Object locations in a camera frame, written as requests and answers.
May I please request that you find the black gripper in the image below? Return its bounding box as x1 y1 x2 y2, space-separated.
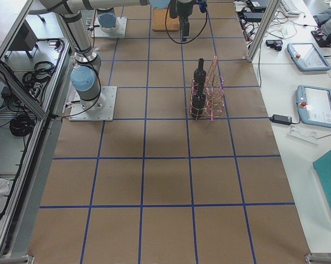
175 1 194 42

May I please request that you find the far dark wine bottle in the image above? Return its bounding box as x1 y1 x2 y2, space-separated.
194 58 207 84

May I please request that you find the black power adapter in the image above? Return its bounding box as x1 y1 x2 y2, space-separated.
269 114 292 125

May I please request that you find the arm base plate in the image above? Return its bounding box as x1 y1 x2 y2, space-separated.
69 86 117 122
91 17 127 39

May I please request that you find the far teach pendant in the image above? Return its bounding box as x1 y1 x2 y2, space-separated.
287 43 331 72

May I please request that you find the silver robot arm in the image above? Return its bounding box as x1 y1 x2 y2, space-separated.
96 8 119 34
40 1 207 65

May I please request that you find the clear acrylic piece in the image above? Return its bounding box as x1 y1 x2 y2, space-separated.
287 125 319 146

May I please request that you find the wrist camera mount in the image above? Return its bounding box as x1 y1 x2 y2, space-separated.
196 0 207 13

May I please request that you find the teach pendant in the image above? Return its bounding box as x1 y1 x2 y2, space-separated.
296 85 331 128
287 43 331 72

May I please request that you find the near dark wine bottle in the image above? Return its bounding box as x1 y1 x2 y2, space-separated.
191 83 206 119

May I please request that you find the aluminium frame post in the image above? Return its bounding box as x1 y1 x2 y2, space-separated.
246 0 280 63

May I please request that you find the wooden tray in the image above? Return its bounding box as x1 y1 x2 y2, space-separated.
152 8 180 32

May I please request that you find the dark wine bottle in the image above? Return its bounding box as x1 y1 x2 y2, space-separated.
194 58 207 84
191 83 206 119

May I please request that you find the near teach pendant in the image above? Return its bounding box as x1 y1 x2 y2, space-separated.
296 85 331 128

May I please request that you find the copper wire bottle basket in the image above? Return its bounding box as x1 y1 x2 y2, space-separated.
190 56 224 121

